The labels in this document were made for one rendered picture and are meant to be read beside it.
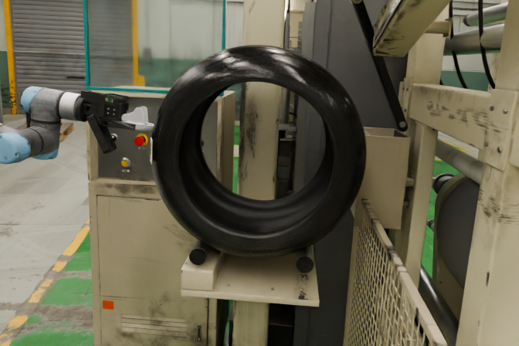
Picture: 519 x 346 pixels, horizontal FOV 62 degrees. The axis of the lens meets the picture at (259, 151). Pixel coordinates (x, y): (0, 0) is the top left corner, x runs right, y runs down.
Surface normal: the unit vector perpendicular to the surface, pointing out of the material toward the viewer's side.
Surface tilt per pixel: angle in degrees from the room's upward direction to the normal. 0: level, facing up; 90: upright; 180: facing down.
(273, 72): 80
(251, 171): 90
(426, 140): 90
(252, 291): 0
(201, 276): 90
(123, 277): 90
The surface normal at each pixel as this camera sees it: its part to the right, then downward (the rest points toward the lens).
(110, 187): -0.07, 0.20
